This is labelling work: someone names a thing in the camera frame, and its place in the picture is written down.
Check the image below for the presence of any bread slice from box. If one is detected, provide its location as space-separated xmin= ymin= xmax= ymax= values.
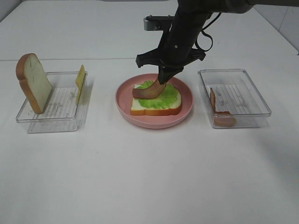
xmin=130 ymin=84 xmax=183 ymax=116

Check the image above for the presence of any green lettuce leaf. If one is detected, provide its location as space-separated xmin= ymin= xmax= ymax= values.
xmin=131 ymin=84 xmax=182 ymax=110

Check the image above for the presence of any yellow cheese slice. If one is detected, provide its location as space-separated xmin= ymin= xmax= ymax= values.
xmin=75 ymin=65 xmax=85 ymax=105

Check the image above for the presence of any long bacon strip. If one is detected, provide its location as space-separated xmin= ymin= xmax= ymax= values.
xmin=132 ymin=79 xmax=166 ymax=99

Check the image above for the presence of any clear plastic box right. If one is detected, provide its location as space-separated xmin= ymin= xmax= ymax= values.
xmin=198 ymin=69 xmax=271 ymax=128

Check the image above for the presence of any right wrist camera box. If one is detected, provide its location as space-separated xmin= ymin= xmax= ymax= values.
xmin=143 ymin=15 xmax=174 ymax=31

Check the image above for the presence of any bread slice in left box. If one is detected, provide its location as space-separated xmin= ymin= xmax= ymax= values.
xmin=15 ymin=53 xmax=52 ymax=114

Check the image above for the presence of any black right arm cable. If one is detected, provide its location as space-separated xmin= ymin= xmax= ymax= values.
xmin=193 ymin=13 xmax=222 ymax=53

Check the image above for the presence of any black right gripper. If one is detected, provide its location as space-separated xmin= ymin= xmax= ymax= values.
xmin=136 ymin=28 xmax=206 ymax=84

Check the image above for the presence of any clear plastic box left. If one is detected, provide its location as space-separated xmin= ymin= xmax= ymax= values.
xmin=16 ymin=71 xmax=91 ymax=133

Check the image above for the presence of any pink round plate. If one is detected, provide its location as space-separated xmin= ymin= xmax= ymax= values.
xmin=115 ymin=73 xmax=194 ymax=129

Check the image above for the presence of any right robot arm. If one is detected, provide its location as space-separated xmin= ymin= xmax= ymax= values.
xmin=136 ymin=0 xmax=252 ymax=84

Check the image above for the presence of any clear plastic box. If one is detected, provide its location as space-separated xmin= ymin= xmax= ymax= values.
xmin=16 ymin=71 xmax=91 ymax=133
xmin=198 ymin=69 xmax=271 ymax=128

